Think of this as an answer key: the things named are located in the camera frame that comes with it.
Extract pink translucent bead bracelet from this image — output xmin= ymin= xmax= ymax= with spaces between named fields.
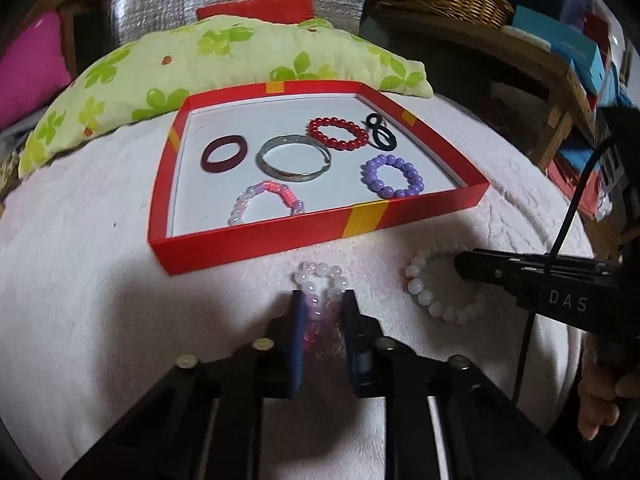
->
xmin=292 ymin=260 xmax=350 ymax=361

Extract white bead bracelet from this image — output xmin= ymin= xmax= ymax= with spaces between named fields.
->
xmin=403 ymin=244 xmax=490 ymax=326

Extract pink lilac small bead bracelet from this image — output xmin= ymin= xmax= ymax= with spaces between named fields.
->
xmin=226 ymin=180 xmax=306 ymax=227

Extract purple bead bracelet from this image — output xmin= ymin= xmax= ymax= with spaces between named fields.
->
xmin=361 ymin=154 xmax=426 ymax=201

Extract maroon hair band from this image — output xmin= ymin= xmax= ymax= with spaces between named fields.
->
xmin=200 ymin=134 xmax=248 ymax=174

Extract silver bangle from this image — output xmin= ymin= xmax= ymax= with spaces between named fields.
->
xmin=255 ymin=134 xmax=332 ymax=183

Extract black hair tie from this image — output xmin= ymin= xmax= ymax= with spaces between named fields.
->
xmin=362 ymin=112 xmax=399 ymax=153

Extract dark red bead bracelet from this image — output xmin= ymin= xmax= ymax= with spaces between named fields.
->
xmin=306 ymin=116 xmax=370 ymax=153

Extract person's right hand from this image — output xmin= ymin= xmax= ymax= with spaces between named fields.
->
xmin=578 ymin=334 xmax=639 ymax=441

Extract red shallow box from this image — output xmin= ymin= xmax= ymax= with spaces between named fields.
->
xmin=148 ymin=81 xmax=489 ymax=275

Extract blue box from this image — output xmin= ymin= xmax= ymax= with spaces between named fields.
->
xmin=512 ymin=6 xmax=605 ymax=94

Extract wooden shelf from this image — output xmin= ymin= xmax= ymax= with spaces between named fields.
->
xmin=370 ymin=6 xmax=596 ymax=171

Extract green floral pillow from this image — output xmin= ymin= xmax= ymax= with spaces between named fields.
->
xmin=17 ymin=15 xmax=433 ymax=178

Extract red cushion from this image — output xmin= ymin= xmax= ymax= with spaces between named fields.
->
xmin=196 ymin=0 xmax=314 ymax=25

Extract magenta pillow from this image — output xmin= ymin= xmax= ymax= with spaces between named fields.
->
xmin=0 ymin=11 xmax=72 ymax=128

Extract black cable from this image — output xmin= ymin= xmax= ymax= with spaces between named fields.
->
xmin=508 ymin=134 xmax=622 ymax=406

